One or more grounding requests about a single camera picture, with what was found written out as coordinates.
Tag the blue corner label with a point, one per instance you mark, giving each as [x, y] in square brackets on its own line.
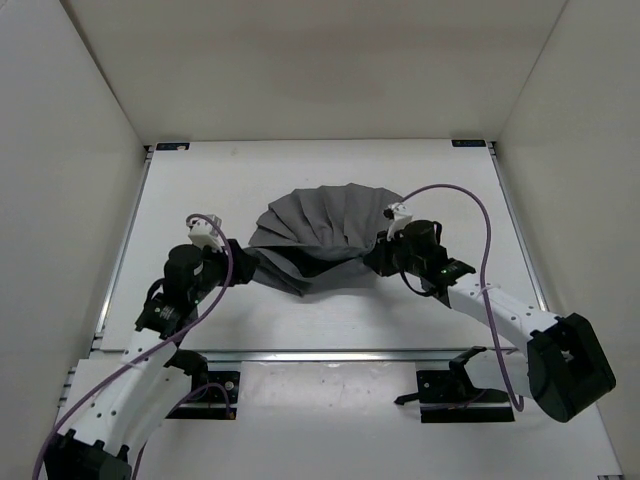
[172, 146]
[468, 143]

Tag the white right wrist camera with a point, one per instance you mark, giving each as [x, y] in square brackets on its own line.
[399, 217]

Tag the grey pleated skirt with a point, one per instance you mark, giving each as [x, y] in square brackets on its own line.
[314, 240]

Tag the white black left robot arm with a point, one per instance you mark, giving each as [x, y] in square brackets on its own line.
[110, 426]

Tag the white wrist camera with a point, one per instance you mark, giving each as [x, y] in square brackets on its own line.
[203, 232]
[399, 217]

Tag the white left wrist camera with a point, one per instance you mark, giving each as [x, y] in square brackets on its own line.
[203, 232]

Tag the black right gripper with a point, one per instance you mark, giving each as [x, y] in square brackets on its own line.
[377, 259]

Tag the blue right corner label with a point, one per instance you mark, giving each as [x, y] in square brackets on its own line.
[468, 143]

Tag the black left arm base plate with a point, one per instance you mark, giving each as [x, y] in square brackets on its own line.
[213, 392]

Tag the blue left corner label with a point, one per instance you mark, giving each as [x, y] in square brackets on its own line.
[172, 146]

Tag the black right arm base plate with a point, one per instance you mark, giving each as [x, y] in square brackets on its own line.
[448, 396]

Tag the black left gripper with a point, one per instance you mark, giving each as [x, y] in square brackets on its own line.
[244, 263]

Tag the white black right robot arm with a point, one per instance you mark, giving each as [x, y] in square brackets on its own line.
[558, 361]

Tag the aluminium table frame rail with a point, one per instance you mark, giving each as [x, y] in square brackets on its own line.
[377, 319]

